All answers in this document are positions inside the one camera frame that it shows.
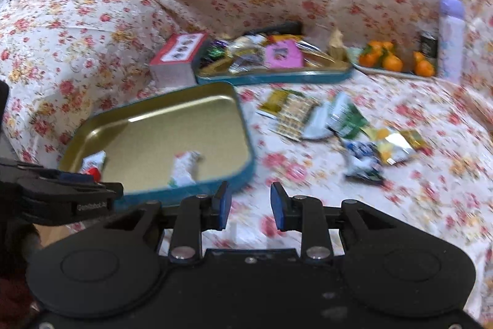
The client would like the blue white snack packet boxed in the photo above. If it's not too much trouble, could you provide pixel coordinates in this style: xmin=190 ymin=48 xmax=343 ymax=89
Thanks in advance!
xmin=342 ymin=139 xmax=386 ymax=185

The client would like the yellow white snack packet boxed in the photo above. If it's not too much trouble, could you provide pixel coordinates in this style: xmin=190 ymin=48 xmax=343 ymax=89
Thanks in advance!
xmin=375 ymin=129 xmax=421 ymax=165

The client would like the beige paper snack packet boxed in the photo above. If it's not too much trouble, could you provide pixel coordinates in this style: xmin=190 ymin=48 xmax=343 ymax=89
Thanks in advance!
xmin=327 ymin=28 xmax=348 ymax=62

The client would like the cracker patterned snack packet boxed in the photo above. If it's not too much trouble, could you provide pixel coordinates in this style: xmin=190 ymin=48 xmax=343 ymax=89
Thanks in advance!
xmin=276 ymin=98 xmax=321 ymax=142

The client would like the yellow green snack packet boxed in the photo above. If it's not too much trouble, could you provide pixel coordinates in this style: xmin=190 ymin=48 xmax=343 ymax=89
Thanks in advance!
xmin=257 ymin=89 xmax=306 ymax=120

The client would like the gold orange snack packet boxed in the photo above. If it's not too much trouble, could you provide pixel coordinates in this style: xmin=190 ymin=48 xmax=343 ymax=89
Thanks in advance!
xmin=401 ymin=129 xmax=433 ymax=157

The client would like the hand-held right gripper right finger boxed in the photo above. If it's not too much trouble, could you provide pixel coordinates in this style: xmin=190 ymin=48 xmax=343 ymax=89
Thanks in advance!
xmin=270 ymin=182 xmax=393 ymax=263

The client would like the white green red snack packet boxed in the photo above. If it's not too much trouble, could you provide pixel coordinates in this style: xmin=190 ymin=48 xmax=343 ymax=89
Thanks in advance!
xmin=169 ymin=150 xmax=202 ymax=188

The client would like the purple white thermos bottle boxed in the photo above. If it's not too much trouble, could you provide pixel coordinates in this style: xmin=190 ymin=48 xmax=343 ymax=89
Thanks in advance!
xmin=438 ymin=0 xmax=466 ymax=84

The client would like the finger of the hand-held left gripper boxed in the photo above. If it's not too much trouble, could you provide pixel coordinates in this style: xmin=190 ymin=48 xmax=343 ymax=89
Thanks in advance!
xmin=0 ymin=158 xmax=98 ymax=185
xmin=17 ymin=179 xmax=124 ymax=226

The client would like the white red cardboard box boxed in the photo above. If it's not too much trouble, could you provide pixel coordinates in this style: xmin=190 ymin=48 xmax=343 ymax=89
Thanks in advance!
xmin=149 ymin=32 xmax=209 ymax=89

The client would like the dark green drink can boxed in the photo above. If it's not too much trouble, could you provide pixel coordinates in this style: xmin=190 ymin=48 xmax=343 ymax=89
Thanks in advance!
xmin=419 ymin=30 xmax=439 ymax=77

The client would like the white fruit plate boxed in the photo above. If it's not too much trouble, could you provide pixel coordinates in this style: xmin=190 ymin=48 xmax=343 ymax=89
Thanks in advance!
xmin=351 ymin=47 xmax=438 ymax=80

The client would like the pile of mandarins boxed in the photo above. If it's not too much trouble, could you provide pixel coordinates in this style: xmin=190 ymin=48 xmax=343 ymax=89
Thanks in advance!
xmin=358 ymin=40 xmax=436 ymax=78

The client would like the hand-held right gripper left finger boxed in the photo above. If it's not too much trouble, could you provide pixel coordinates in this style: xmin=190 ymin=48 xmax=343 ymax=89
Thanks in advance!
xmin=102 ymin=180 xmax=232 ymax=262

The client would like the small green foil candy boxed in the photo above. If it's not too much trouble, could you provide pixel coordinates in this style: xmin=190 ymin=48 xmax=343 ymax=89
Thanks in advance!
xmin=200 ymin=39 xmax=229 ymax=66

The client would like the black flat packet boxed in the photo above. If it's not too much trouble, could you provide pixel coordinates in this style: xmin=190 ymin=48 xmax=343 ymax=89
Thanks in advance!
xmin=266 ymin=22 xmax=303 ymax=35

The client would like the teal metal tin tray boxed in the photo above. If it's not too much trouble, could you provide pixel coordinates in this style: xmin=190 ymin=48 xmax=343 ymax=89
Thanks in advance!
xmin=194 ymin=23 xmax=354 ymax=85
xmin=58 ymin=81 xmax=257 ymax=207

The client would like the clear plastic snack packet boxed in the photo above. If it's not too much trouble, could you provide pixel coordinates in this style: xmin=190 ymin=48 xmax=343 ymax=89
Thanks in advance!
xmin=300 ymin=41 xmax=336 ymax=66

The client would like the pink snack box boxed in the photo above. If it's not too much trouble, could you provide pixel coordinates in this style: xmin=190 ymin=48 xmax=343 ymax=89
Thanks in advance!
xmin=264 ymin=41 xmax=303 ymax=70

